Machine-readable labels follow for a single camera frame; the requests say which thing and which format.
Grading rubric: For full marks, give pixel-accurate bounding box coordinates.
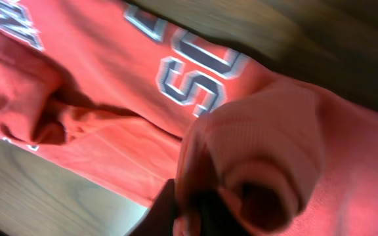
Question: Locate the red t-shirt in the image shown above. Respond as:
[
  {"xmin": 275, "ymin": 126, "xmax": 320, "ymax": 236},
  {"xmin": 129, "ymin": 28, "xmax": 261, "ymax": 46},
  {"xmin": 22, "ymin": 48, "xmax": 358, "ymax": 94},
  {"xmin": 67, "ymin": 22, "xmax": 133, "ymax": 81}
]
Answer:
[{"xmin": 0, "ymin": 0, "xmax": 378, "ymax": 235}]

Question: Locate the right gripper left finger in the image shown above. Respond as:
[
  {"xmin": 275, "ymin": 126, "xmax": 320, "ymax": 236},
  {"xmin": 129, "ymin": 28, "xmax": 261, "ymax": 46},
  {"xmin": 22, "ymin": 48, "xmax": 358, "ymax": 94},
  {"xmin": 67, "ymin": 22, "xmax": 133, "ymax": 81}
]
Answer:
[{"xmin": 127, "ymin": 179, "xmax": 179, "ymax": 236}]

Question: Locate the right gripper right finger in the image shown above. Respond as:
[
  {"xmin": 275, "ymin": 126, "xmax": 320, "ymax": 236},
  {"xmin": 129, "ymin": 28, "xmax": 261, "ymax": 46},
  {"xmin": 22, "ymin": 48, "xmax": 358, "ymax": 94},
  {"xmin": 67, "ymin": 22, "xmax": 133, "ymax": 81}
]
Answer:
[{"xmin": 198, "ymin": 191, "xmax": 249, "ymax": 236}]

